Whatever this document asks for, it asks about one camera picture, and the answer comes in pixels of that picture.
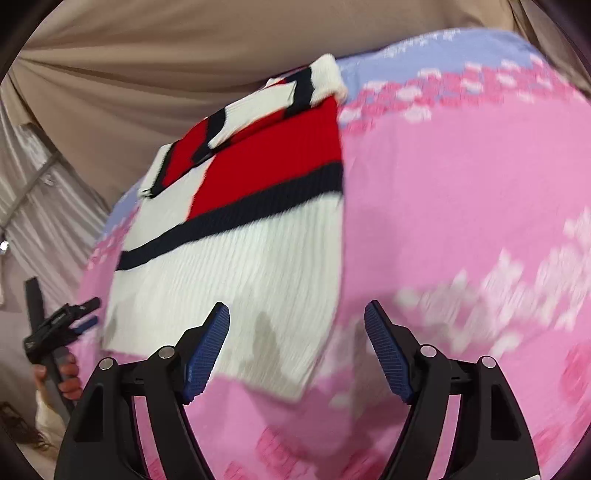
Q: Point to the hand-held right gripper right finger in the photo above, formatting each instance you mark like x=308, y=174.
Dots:
x=385, y=350

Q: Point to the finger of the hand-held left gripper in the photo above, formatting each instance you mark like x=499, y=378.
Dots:
x=90, y=303
x=90, y=322

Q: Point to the beige backdrop cloth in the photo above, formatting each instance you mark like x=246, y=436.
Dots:
x=184, y=69

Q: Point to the white red navy knit sweater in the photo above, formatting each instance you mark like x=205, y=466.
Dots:
x=231, y=277

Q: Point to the person's left hand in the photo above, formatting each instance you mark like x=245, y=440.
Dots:
x=69, y=374

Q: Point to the person's left forearm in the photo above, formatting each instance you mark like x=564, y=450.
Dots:
x=51, y=424

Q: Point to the pink floral bed sheet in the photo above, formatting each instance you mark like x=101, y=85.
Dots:
x=461, y=207

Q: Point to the silver satin curtain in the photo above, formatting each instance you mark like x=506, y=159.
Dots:
x=46, y=230

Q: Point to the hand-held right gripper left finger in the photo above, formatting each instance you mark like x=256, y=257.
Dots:
x=207, y=350

